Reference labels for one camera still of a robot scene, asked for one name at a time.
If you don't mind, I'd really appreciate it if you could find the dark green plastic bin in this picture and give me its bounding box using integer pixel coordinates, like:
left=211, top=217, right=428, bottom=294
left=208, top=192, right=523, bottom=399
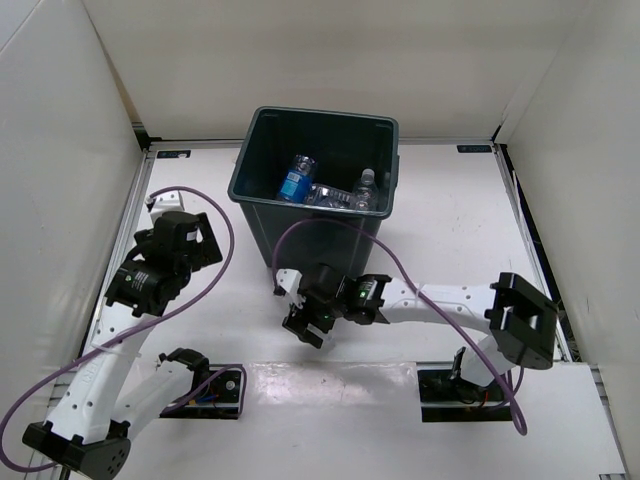
left=228, top=106, right=399, bottom=277

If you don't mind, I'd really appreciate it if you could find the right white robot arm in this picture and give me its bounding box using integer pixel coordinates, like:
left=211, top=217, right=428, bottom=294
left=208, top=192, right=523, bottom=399
left=276, top=265, right=558, bottom=400

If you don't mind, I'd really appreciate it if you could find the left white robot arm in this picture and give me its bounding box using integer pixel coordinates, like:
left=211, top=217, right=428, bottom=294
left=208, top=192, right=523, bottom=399
left=22, top=211, right=246, bottom=479

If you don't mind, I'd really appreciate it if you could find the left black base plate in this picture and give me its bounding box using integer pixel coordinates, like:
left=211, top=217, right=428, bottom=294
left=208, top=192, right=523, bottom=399
left=160, top=364, right=247, bottom=420

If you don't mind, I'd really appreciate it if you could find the large clear bottle fruit label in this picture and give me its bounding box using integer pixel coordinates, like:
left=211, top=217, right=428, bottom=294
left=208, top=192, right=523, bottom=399
left=304, top=183, right=351, bottom=209

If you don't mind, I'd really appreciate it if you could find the purple cable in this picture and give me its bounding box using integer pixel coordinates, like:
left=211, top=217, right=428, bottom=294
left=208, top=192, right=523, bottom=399
left=0, top=186, right=236, bottom=474
left=270, top=217, right=529, bottom=437

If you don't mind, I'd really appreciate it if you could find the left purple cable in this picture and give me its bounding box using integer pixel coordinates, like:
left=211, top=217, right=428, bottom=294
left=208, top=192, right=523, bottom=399
left=0, top=186, right=236, bottom=474

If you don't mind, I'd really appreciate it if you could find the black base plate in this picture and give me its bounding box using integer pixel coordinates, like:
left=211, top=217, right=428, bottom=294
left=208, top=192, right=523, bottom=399
left=160, top=364, right=247, bottom=420
left=417, top=368, right=512, bottom=423

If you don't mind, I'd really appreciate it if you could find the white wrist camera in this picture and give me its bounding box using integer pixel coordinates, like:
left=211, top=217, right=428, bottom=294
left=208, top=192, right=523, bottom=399
left=274, top=269, right=305, bottom=308
left=145, top=190, right=184, bottom=218

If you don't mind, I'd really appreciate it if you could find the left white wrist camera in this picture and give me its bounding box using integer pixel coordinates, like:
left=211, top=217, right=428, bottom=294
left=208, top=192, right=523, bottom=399
left=145, top=190, right=184, bottom=218

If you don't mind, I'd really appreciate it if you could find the small clear bottle white cap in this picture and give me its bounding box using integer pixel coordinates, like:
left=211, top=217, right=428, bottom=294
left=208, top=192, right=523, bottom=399
left=351, top=168, right=378, bottom=211

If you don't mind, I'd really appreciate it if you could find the clear bottle blue label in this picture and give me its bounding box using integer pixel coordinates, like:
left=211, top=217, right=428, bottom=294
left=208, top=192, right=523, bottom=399
left=277, top=155, right=318, bottom=204

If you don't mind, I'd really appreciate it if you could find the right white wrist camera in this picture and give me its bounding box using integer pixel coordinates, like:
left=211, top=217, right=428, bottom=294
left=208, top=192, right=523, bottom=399
left=274, top=269, right=305, bottom=308

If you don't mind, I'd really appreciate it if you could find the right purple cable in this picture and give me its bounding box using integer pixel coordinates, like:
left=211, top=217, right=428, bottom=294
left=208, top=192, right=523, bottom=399
left=270, top=217, right=529, bottom=437

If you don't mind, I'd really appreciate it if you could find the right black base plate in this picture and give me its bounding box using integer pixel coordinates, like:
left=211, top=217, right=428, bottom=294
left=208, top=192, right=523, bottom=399
left=417, top=368, right=512, bottom=423

